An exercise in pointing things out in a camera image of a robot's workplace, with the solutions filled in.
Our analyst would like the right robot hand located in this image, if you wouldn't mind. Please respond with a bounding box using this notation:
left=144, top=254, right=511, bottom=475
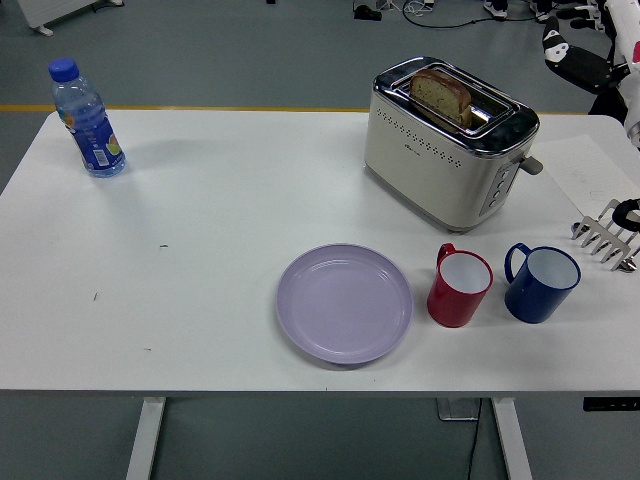
left=542, top=0, right=640, bottom=126

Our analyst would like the slice of toast bread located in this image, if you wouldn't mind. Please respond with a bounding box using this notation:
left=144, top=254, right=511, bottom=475
left=409, top=68, right=474, bottom=127

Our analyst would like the lilac round plate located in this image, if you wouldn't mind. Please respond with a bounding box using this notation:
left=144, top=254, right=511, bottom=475
left=275, top=243, right=415, bottom=366

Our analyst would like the white paper sheet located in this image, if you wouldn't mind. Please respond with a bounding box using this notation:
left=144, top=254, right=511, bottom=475
left=532, top=133, right=640, bottom=216

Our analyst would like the silver metal toast rack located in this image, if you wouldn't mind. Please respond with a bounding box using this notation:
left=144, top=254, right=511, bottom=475
left=571, top=198, right=640, bottom=274

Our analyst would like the cream and chrome toaster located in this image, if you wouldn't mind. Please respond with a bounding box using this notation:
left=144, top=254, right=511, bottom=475
left=363, top=56, right=545, bottom=235

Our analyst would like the blue mug white inside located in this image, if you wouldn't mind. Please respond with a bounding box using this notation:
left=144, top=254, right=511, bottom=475
left=503, top=242, right=583, bottom=324

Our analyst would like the red mug white inside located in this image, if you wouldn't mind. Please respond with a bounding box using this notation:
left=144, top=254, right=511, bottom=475
left=426, top=243, right=495, bottom=329

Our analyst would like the black table control panel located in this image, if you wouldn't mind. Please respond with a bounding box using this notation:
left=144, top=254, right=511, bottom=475
left=582, top=397, right=640, bottom=412

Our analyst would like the white table leg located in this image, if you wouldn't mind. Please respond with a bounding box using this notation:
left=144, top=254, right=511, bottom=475
left=489, top=397, right=534, bottom=480
left=124, top=397, right=167, bottom=480

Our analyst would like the blue-capped plastic drink bottle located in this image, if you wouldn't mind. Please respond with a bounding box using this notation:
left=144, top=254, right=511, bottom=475
left=48, top=57, right=127, bottom=179

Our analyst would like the white floor radiator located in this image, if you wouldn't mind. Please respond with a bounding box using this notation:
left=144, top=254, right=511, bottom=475
left=17, top=0, right=126, bottom=37

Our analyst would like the black floor cable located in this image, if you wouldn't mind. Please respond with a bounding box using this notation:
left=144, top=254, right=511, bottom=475
left=402, top=2, right=539, bottom=27

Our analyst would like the grey bracket under table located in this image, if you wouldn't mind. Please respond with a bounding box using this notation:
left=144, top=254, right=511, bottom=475
left=434, top=398, right=481, bottom=422

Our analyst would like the black cable under table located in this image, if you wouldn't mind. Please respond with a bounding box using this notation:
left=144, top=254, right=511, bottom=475
left=467, top=398, right=484, bottom=480

